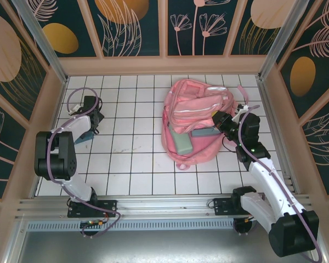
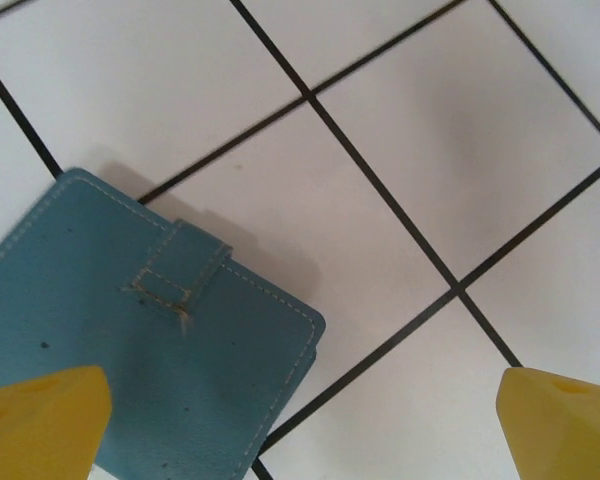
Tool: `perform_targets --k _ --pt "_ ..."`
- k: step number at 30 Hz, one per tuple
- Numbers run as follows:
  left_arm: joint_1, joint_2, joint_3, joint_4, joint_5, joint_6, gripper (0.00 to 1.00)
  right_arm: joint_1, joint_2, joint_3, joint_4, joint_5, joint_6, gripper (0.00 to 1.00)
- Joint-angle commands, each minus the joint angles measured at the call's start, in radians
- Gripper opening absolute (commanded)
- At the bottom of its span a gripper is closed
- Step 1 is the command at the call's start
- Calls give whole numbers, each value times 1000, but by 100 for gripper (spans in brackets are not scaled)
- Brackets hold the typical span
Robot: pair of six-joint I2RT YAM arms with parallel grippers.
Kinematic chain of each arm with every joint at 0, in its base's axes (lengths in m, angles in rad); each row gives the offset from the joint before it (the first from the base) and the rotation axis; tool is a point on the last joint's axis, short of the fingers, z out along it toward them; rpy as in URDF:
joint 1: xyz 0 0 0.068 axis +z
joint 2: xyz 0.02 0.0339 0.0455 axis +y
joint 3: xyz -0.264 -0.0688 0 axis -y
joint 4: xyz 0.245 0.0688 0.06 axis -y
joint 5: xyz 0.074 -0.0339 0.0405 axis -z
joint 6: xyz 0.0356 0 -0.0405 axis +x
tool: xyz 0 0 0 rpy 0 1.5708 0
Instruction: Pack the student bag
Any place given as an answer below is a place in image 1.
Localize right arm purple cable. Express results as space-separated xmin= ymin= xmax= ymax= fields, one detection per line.
xmin=232 ymin=105 xmax=323 ymax=263

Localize small teal box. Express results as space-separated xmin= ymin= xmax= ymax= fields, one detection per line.
xmin=73 ymin=130 xmax=95 ymax=145

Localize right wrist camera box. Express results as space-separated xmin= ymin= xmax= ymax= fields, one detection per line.
xmin=231 ymin=103 xmax=253 ymax=122

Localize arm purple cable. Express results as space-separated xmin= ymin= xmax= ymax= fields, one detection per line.
xmin=232 ymin=105 xmax=323 ymax=263
xmin=49 ymin=87 xmax=122 ymax=239

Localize pink backpack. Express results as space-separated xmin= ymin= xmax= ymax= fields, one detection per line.
xmin=161 ymin=79 xmax=250 ymax=171

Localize mint green pencil case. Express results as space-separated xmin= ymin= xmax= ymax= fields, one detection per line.
xmin=169 ymin=124 xmax=194 ymax=155

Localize aluminium frame post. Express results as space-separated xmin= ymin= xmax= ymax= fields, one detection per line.
xmin=10 ymin=0 xmax=70 ymax=83
xmin=258 ymin=0 xmax=309 ymax=78

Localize aluminium side rail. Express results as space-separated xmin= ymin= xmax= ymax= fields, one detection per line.
xmin=256 ymin=76 xmax=301 ymax=194

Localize slotted grey cable duct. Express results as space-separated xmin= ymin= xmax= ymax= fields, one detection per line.
xmin=26 ymin=220 xmax=236 ymax=231

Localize aluminium mounting rail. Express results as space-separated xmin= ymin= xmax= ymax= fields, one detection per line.
xmin=15 ymin=193 xmax=317 ymax=220

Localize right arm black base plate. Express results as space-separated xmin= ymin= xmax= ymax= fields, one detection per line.
xmin=213 ymin=197 xmax=264 ymax=216

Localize small green circuit board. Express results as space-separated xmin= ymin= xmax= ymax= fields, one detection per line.
xmin=81 ymin=220 xmax=105 ymax=228

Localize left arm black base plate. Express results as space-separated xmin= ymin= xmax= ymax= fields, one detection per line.
xmin=67 ymin=199 xmax=118 ymax=219

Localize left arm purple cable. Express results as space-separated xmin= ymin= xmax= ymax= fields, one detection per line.
xmin=49 ymin=87 xmax=122 ymax=239

